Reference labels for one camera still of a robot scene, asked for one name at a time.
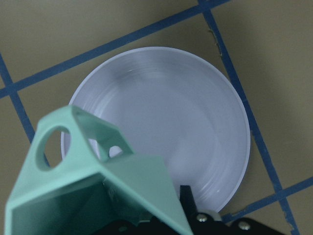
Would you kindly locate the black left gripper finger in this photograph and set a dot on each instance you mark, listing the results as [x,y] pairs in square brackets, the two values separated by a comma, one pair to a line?
[206,222]

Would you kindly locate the mint green faceted cup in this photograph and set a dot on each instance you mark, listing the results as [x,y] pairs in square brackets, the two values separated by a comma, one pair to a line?
[80,174]

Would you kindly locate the lavender round plate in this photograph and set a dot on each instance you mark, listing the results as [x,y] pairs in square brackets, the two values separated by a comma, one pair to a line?
[170,103]

